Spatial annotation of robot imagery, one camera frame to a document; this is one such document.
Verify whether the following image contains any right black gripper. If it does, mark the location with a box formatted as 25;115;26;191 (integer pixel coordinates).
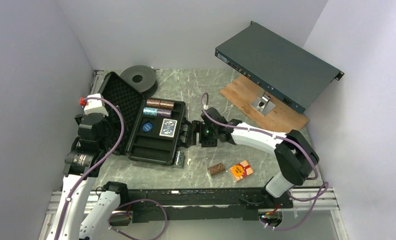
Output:
187;120;218;148

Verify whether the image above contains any grey-green poker chip stack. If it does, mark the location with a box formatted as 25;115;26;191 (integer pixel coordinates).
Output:
174;150;185;168

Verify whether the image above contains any purple poker chip stack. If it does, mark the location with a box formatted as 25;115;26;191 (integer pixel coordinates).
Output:
157;109;172;118

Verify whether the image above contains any red-brown poker chip stack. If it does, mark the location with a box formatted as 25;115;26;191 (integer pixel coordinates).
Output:
159;100;175;110

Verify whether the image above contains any black poker set case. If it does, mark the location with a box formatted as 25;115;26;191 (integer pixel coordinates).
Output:
98;71;186;166

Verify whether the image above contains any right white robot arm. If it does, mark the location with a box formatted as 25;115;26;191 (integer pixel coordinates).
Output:
200;105;319;208

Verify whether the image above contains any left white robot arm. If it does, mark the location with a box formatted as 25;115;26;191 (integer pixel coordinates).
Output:
47;113;130;240

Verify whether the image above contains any blue playing card deck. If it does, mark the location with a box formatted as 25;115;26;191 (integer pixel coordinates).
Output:
159;118;178;138

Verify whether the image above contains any blue dealer button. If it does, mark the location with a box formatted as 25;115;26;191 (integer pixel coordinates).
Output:
142;122;154;133

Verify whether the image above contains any blue white poker chip stack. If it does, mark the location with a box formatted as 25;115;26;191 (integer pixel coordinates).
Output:
143;107;158;116

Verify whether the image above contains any copper poker chip stack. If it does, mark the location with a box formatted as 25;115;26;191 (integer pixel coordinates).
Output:
146;99;161;108

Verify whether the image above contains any dark brown poker chip stack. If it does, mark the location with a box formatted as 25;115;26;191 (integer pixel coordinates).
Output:
207;162;225;177

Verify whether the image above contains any black filament spool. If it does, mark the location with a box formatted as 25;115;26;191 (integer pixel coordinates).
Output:
120;65;158;98

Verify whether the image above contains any wooden board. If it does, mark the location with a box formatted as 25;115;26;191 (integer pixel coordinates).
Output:
220;76;309;133

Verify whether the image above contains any red yellow card box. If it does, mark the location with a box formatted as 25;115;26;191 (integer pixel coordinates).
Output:
229;160;254;182

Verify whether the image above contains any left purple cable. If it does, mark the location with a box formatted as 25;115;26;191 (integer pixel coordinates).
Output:
53;96;126;239

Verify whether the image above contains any purple cable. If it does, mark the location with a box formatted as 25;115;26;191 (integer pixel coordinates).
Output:
53;96;126;239
200;92;330;232

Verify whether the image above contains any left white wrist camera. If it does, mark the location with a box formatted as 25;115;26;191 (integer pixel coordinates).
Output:
80;97;109;117

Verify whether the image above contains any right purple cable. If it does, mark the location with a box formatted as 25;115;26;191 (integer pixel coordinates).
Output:
200;92;330;232

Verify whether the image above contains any metal bracket stand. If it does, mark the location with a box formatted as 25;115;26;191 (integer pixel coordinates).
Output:
251;95;276;116

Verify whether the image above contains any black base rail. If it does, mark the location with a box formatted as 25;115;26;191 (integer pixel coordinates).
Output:
116;187;293;223

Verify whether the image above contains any dark teal network switch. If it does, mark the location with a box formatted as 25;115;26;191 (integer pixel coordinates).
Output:
215;22;344;114

